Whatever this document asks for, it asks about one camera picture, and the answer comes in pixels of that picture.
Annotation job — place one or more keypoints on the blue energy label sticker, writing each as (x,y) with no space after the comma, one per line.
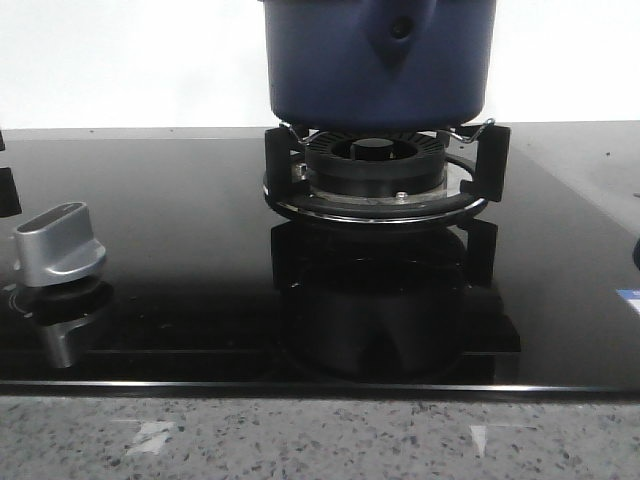
(632,297)

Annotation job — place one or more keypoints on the round gas burner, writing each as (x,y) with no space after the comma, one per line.
(376,179)

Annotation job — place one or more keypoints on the dark blue saucepan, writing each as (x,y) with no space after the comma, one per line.
(368,66)

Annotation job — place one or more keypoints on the black glass gas hob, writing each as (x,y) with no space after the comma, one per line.
(205,291)

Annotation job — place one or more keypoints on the silver stove control knob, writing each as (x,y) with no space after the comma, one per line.
(58,246)

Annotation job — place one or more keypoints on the black pot support grate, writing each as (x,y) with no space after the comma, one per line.
(485,146)

